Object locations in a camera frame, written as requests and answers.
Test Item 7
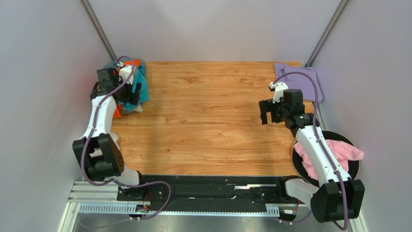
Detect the orange t shirt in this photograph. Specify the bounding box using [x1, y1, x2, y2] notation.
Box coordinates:
[113, 59, 138, 118]

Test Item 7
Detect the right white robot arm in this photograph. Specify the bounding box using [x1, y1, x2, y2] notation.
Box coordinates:
[259, 89, 365, 223]

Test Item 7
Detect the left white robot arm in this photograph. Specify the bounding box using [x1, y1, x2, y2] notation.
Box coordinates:
[72, 65, 142, 189]

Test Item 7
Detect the beige t shirt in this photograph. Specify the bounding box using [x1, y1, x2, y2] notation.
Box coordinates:
[133, 105, 143, 113]

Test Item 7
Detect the teal t shirt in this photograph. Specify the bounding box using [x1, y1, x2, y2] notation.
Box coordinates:
[120, 64, 149, 112]

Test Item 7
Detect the grey plastic laundry basket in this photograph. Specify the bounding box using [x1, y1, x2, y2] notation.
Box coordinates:
[121, 58, 147, 115]

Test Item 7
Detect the folded lavender t shirt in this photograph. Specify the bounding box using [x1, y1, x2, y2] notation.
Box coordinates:
[274, 62, 323, 103]

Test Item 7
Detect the pink t shirt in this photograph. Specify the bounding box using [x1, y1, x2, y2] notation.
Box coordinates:
[294, 139, 364, 181]

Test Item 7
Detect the round black tray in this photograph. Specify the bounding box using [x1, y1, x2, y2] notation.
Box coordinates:
[291, 130, 360, 187]

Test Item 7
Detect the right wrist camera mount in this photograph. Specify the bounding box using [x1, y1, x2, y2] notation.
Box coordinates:
[269, 81, 289, 103]

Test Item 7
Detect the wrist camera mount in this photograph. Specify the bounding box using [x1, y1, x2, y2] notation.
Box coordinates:
[117, 61, 135, 85]
[269, 81, 289, 103]

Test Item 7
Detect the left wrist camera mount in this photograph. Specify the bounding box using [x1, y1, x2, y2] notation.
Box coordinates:
[117, 61, 135, 85]

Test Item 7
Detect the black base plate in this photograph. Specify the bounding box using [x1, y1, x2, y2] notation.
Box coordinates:
[117, 175, 298, 213]

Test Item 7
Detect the aluminium frame rail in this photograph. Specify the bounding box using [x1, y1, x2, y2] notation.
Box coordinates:
[58, 180, 368, 232]

